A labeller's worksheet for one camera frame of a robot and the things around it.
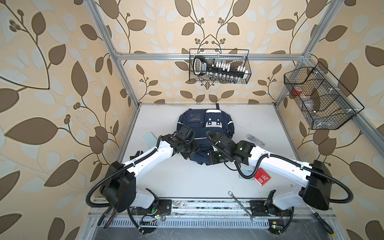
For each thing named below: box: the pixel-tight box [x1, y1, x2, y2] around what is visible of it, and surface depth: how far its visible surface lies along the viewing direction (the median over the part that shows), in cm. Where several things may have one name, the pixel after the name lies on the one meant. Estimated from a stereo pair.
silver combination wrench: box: [228, 191, 257, 223], surface depth 75 cm
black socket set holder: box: [193, 56, 249, 79], surface depth 85 cm
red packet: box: [254, 167, 271, 187], surface depth 84 cm
